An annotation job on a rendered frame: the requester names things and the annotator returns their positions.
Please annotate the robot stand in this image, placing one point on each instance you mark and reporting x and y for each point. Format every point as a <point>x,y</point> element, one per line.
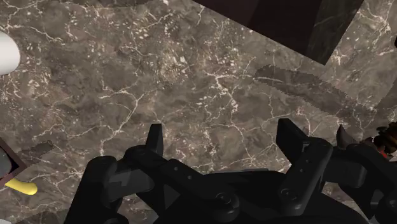
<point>279,18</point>

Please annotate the yellow curved object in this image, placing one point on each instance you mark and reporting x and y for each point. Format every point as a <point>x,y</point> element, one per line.
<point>23,187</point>

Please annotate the white rounded object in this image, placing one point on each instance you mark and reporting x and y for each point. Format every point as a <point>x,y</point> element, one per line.
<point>7,52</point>

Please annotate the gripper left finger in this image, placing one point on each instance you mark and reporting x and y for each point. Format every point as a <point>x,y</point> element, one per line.
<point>186,180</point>

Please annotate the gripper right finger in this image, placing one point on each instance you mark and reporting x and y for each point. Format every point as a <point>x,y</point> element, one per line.
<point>305,173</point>

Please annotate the dark brown framed grey object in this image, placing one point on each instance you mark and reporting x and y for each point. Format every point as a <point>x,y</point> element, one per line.
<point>6,161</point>

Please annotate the dark brown knobbly object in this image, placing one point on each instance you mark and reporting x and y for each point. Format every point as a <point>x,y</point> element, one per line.
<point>387,136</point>

